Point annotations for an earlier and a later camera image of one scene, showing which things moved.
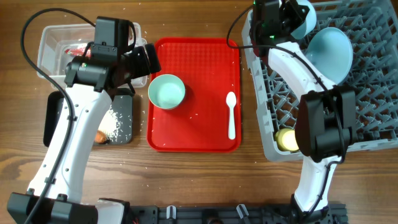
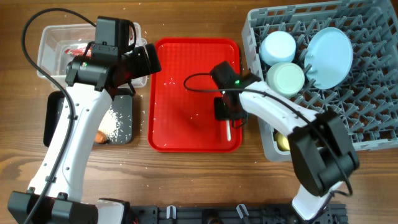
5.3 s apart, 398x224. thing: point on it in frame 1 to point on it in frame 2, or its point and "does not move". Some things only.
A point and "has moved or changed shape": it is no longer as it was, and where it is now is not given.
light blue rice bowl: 309,22 has moved or changed shape
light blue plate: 331,50 does not move
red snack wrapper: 79,51 does not move
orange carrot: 100,137 does not move
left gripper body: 139,63 does not move
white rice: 109,124 does not move
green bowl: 166,91 to 285,79
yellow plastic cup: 285,139 does not move
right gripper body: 290,17 to 222,113
